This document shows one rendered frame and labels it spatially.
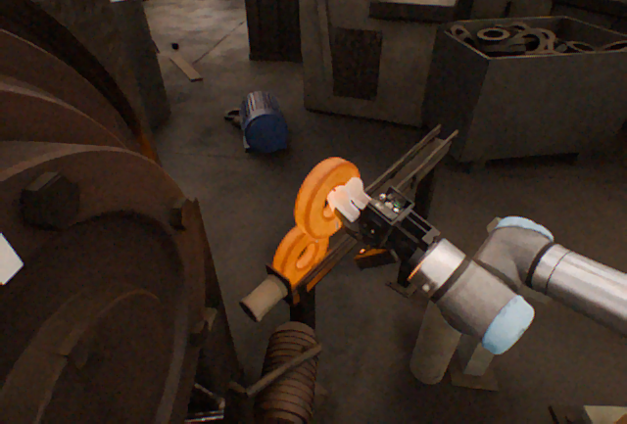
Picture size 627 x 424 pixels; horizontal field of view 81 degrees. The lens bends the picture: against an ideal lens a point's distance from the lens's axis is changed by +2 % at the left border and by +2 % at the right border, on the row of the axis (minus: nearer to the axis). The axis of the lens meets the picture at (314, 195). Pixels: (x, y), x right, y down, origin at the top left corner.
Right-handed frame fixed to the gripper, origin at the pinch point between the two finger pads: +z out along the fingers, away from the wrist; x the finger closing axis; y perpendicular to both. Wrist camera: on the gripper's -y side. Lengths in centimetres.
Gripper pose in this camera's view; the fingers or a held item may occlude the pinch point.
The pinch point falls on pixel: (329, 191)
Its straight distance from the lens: 67.5
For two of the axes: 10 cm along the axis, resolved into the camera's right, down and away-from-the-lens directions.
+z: -7.1, -6.1, 3.4
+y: 2.0, -6.5, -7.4
